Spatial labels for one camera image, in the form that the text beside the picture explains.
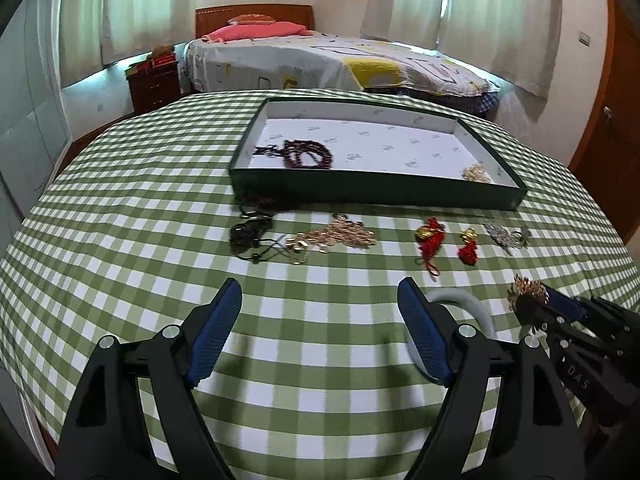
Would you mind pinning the blue checked mattress cover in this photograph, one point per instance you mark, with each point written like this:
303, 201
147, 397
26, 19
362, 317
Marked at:
475, 102

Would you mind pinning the red box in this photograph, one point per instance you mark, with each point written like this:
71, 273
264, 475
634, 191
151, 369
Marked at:
164, 61

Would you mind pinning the metal door knob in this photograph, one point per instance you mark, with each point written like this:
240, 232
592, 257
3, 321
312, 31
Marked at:
607, 115

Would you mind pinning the green checked tablecloth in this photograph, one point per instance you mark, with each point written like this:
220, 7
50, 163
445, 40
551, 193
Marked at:
150, 210

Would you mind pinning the white jade bangle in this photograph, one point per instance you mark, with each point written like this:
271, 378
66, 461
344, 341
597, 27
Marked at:
472, 305

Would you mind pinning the wide white curtain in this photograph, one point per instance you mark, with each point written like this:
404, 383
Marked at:
125, 10

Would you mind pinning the narrow white curtain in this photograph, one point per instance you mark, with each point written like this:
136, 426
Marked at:
400, 0

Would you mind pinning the glossy white wardrobe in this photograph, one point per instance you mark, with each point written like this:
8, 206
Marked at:
30, 110

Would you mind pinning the brown plush toy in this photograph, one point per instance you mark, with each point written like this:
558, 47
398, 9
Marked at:
162, 50

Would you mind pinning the wall light switch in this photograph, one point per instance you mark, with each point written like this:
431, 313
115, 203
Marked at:
584, 38

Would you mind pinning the wooden door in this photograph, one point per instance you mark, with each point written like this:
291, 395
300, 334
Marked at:
612, 160

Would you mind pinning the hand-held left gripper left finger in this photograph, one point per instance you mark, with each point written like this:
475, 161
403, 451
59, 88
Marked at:
215, 330

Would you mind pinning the dark wooden nightstand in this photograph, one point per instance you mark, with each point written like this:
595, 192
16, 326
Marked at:
155, 90

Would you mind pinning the red tassel knot charm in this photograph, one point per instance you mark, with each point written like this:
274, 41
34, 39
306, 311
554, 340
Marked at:
432, 242

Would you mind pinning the small red gold charm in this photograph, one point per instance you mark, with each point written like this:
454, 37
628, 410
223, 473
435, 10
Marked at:
468, 252

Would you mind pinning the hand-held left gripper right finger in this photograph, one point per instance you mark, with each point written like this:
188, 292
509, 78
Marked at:
425, 330

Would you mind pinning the pink pillow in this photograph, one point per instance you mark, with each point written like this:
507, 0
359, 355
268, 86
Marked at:
250, 32

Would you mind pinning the green jewelry tray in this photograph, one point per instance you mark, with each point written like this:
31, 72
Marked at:
380, 185

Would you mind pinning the patterned brown pillow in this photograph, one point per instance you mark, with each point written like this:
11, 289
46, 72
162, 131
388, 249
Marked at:
250, 19

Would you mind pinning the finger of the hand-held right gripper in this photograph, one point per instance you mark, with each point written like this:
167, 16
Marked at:
535, 317
565, 305

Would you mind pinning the long white curtain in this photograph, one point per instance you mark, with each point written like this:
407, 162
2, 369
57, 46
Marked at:
505, 20

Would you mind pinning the wooden bed headboard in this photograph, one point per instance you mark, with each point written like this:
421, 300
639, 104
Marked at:
220, 17

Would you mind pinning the patterned bed sheet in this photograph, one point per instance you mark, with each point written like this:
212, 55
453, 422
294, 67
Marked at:
310, 62

